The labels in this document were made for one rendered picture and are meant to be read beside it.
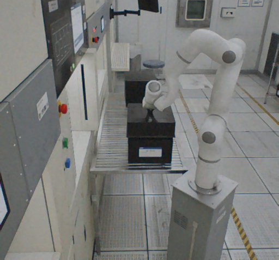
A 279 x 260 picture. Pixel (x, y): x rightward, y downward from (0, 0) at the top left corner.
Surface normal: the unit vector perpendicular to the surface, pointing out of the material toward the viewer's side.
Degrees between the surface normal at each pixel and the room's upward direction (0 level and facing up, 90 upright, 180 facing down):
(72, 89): 90
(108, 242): 0
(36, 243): 90
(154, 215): 0
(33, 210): 90
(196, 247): 90
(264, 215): 0
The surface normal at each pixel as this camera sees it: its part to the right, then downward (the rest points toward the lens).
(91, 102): 0.04, 0.45
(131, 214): 0.01, -0.89
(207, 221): -0.69, 0.32
